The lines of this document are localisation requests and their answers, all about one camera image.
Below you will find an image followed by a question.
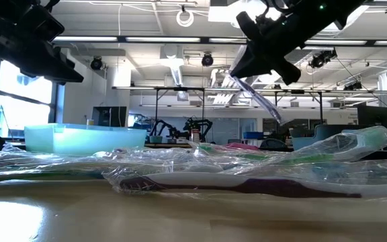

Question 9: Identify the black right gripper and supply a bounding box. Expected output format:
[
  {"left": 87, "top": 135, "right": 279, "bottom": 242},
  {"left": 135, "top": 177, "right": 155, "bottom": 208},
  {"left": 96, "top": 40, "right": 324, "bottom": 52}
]
[{"left": 230, "top": 9, "right": 318, "bottom": 86}]

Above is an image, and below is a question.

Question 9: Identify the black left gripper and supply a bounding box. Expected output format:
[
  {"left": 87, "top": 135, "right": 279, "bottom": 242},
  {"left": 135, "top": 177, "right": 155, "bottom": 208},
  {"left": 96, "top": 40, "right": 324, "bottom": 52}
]
[{"left": 0, "top": 3, "right": 85, "bottom": 85}]

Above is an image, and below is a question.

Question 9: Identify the black monitor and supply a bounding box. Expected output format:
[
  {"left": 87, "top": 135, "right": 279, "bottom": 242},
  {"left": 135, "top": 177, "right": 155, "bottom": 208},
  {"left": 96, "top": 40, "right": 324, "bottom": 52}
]
[
  {"left": 91, "top": 106, "right": 128, "bottom": 128},
  {"left": 357, "top": 106, "right": 387, "bottom": 132}
]

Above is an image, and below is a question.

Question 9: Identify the blue crate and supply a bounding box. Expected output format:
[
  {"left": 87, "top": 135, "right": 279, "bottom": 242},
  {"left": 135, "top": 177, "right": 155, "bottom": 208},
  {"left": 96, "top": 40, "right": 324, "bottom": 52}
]
[{"left": 243, "top": 131, "right": 264, "bottom": 140}]

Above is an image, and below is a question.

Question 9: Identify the light turquoise plastic bin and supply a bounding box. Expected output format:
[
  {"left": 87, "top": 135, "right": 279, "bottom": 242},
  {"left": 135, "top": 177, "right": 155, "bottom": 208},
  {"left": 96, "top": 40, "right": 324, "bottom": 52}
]
[{"left": 24, "top": 123, "right": 148, "bottom": 156}]

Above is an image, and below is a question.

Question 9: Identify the black chair back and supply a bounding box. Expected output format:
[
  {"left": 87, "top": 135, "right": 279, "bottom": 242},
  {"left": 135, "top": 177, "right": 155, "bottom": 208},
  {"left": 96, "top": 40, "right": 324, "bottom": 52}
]
[{"left": 259, "top": 138, "right": 289, "bottom": 151}]

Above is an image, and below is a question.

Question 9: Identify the grey-blue plastic bin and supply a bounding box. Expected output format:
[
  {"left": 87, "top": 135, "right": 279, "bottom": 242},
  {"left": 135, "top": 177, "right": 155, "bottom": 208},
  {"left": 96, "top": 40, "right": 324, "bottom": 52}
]
[{"left": 289, "top": 124, "right": 366, "bottom": 151}]

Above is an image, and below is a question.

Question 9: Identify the black ceiling-mounted camera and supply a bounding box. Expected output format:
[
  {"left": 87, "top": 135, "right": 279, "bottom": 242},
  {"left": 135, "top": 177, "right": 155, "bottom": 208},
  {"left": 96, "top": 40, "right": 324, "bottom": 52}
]
[
  {"left": 90, "top": 56, "right": 103, "bottom": 71},
  {"left": 201, "top": 52, "right": 214, "bottom": 67},
  {"left": 308, "top": 49, "right": 338, "bottom": 70}
]

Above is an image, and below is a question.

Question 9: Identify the black background station frame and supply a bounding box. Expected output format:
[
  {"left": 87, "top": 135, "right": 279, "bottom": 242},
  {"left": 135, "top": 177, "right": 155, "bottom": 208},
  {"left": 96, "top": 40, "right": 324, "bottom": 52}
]
[{"left": 112, "top": 86, "right": 324, "bottom": 142}]

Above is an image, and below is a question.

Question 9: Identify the white coiled cable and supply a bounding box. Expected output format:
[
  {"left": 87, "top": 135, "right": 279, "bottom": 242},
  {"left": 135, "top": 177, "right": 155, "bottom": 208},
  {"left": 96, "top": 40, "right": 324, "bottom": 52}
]
[{"left": 175, "top": 9, "right": 195, "bottom": 28}]

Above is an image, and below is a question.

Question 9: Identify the silver ventilation duct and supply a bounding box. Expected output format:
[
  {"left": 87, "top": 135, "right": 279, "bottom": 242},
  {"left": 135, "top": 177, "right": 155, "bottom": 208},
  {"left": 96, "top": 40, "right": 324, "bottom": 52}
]
[{"left": 294, "top": 5, "right": 371, "bottom": 70}]

